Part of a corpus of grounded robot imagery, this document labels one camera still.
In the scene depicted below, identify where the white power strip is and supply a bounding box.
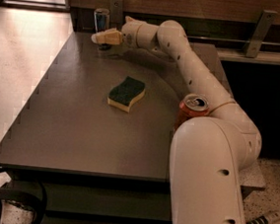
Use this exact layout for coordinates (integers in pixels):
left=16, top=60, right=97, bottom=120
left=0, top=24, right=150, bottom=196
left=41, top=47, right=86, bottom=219
left=246, top=211, right=280, bottom=224

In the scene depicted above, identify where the blue silver redbull can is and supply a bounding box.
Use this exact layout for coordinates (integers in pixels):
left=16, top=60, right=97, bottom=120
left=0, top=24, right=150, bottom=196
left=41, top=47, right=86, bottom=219
left=92, top=8, right=110, bottom=51

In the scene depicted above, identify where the right metal bracket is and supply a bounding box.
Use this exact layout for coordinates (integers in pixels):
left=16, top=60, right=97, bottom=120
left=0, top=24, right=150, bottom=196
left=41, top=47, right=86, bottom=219
left=244, top=10, right=277, bottom=58

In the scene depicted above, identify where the metal bracket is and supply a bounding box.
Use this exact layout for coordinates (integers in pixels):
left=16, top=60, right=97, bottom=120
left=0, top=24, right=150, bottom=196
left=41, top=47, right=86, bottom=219
left=244, top=10, right=277, bottom=58
left=109, top=0, right=124, bottom=29

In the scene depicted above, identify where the red coca-cola can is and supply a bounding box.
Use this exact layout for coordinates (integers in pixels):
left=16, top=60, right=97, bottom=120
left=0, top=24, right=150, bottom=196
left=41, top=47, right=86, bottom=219
left=175, top=93, right=209, bottom=130

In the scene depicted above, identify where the grey drawer cabinet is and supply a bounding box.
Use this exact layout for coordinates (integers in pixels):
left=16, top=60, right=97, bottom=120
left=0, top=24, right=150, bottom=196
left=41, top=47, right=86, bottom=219
left=2, top=137, right=269, bottom=224

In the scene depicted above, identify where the green yellow sponge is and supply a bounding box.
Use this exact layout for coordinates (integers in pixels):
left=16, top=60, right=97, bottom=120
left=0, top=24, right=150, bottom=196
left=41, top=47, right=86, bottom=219
left=107, top=76, right=146, bottom=112

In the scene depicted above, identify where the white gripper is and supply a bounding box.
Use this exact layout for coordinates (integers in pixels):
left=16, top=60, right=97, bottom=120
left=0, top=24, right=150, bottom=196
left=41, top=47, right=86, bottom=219
left=91, top=16, right=146, bottom=48

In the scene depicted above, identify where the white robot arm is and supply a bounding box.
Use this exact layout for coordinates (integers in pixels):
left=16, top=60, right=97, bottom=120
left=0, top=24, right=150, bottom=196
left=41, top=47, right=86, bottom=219
left=92, top=17, right=262, bottom=224

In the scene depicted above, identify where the left metal bracket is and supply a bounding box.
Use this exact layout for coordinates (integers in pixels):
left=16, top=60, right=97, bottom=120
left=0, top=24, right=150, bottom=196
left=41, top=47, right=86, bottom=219
left=109, top=0, right=124, bottom=29

